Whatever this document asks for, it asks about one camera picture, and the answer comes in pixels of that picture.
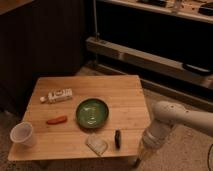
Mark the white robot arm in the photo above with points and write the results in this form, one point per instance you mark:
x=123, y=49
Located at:
x=167, y=115

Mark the green round plate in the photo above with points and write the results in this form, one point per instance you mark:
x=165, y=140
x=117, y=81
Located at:
x=92, y=113

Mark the wooden table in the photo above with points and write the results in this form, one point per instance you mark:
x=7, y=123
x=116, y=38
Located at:
x=64, y=111

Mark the white lying bottle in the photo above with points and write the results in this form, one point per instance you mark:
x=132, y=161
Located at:
x=57, y=96

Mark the orange carrot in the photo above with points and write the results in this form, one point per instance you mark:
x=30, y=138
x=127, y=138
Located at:
x=57, y=120

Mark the clear plastic wrapped sponge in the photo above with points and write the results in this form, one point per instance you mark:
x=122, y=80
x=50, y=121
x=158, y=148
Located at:
x=96, y=144

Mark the metal shelf unit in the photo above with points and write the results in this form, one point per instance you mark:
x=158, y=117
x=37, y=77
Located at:
x=173, y=55

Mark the white plastic cup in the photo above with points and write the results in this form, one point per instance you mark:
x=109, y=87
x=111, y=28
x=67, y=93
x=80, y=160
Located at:
x=23, y=133

